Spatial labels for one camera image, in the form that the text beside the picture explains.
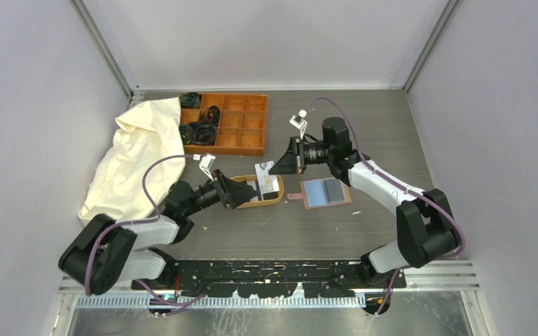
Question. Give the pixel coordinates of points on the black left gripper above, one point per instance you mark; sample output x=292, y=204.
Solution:
x=230, y=192

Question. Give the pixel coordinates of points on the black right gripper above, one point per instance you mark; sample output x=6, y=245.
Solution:
x=295, y=154

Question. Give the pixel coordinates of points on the yellow oval tray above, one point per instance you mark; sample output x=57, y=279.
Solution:
x=268, y=199

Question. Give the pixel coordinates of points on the tan leather card holder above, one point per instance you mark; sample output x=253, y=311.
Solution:
x=313, y=194

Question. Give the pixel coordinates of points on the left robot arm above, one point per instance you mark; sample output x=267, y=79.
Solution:
x=108, y=251

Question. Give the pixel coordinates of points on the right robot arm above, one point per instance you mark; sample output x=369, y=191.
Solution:
x=425, y=227

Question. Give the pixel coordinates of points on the black credit card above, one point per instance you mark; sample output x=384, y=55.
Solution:
x=257, y=193

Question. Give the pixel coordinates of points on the orange compartment organizer tray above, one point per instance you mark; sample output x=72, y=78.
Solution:
x=241, y=120

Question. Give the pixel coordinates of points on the cream cloth bag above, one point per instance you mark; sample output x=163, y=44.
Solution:
x=145, y=159

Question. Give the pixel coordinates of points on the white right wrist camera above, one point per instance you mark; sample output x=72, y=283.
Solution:
x=299, y=122

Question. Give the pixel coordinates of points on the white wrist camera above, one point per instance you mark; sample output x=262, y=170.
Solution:
x=299, y=122
x=206, y=162

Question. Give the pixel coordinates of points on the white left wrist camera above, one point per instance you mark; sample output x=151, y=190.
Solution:
x=206, y=162

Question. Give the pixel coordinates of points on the black coiled cable large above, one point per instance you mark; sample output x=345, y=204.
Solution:
x=198, y=133

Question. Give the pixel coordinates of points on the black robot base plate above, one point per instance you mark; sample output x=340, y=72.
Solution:
x=259, y=278

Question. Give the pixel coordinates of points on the aluminium front rail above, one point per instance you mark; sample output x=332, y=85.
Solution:
x=444, y=277

